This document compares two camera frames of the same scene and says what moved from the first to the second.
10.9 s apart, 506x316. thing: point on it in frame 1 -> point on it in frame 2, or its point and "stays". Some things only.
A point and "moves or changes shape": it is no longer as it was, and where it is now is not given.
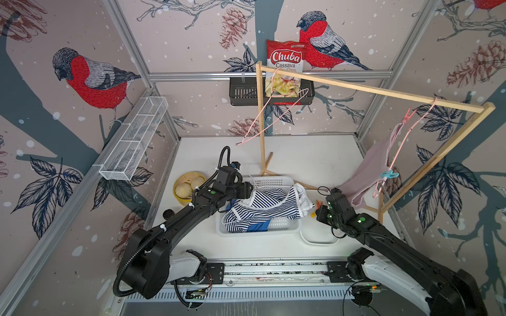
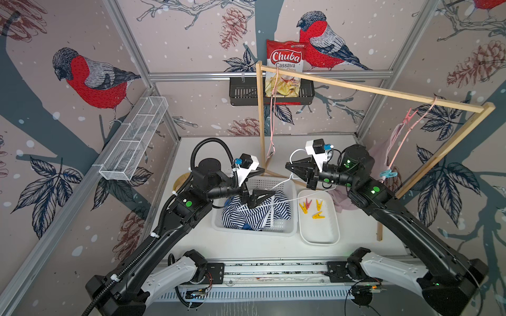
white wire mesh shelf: [134, 134] stays
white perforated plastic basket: [279, 227] stays
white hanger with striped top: [265, 205] -> [291, 176]
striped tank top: [262, 205] moves or changes shape
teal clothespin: [389, 174] stays
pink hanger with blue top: [275, 107] -> [272, 148]
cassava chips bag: [288, 56] stays
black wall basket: [243, 92] stays
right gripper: [319, 214] -> [312, 174]
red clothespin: [408, 116] stays
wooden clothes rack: [485, 109] stays
